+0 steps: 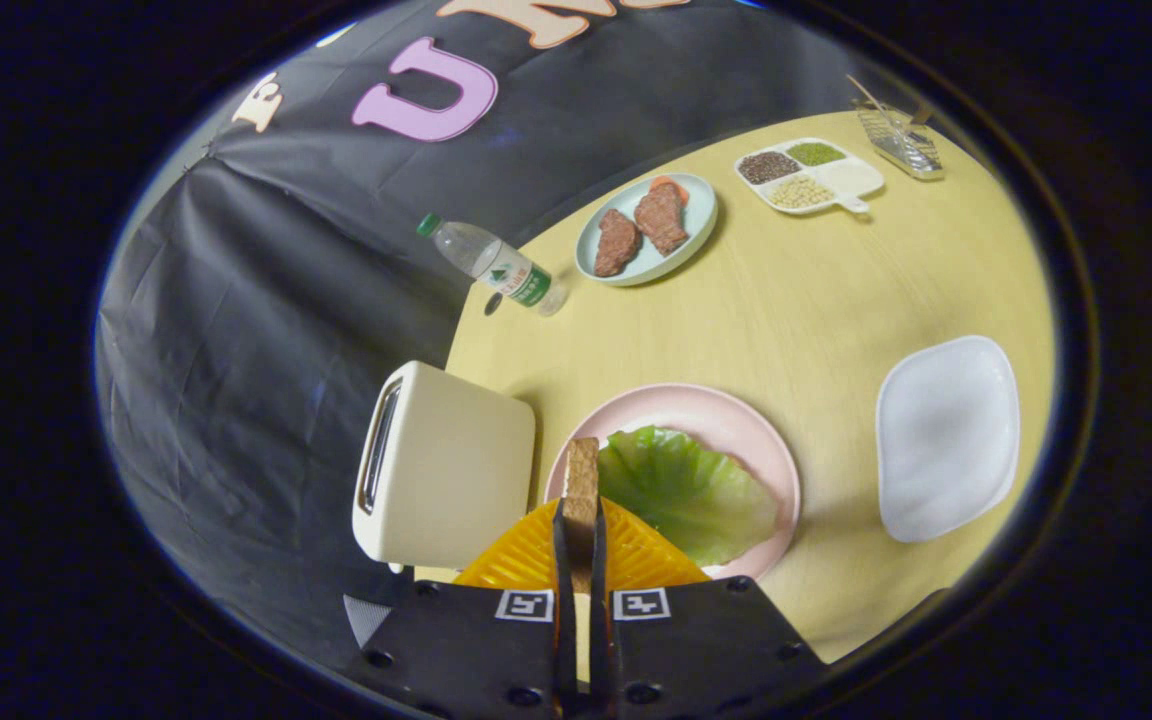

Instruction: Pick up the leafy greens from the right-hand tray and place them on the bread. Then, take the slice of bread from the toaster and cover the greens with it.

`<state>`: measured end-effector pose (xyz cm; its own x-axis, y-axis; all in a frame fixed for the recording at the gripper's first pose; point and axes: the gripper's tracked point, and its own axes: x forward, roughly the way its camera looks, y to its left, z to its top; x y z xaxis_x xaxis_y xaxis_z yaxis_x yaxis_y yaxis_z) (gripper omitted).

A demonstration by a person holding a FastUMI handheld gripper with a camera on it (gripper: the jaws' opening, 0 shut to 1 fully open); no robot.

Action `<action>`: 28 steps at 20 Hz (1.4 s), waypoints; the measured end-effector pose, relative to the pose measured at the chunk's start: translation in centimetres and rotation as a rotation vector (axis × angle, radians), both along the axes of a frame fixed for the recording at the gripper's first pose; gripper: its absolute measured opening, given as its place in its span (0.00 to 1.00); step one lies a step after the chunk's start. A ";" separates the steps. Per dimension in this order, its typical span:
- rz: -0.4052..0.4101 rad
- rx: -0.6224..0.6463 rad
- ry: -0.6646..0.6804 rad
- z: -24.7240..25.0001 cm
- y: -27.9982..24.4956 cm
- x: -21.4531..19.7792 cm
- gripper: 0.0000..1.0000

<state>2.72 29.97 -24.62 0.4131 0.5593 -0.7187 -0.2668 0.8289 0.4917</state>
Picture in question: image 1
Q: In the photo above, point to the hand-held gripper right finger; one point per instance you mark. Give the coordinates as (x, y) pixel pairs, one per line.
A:
(601, 650)

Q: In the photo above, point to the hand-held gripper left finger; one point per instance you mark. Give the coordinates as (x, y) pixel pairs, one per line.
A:
(565, 650)

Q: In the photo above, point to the toasted bread slice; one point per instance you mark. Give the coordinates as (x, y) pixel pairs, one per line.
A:
(581, 490)

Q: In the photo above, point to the green lettuce leaf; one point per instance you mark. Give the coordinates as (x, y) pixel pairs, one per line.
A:
(686, 490)

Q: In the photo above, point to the grey mesh chair part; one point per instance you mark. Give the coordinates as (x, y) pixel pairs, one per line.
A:
(364, 615)

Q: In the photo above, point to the cream toaster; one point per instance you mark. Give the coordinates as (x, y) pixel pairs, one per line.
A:
(456, 470)

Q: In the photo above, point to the pink round plate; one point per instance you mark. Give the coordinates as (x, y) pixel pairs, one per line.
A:
(696, 405)

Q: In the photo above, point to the clear plastic water bottle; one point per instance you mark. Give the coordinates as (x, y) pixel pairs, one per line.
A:
(496, 265)

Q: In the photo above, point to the white square plate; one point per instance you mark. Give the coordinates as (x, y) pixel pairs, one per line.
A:
(946, 440)

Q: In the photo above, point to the brown meat patty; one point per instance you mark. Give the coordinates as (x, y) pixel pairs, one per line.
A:
(616, 243)
(661, 218)

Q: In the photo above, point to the light blue round plate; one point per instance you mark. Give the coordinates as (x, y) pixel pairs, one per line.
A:
(701, 225)

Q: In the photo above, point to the black backdrop cloth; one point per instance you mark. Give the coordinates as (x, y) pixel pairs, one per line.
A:
(266, 300)

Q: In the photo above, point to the orange carrot slice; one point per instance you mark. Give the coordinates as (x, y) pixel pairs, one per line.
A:
(671, 185)

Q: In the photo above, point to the white divided grain dish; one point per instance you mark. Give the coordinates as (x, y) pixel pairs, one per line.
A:
(851, 178)

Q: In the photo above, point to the thin wooden stick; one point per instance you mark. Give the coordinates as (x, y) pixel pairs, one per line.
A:
(866, 97)

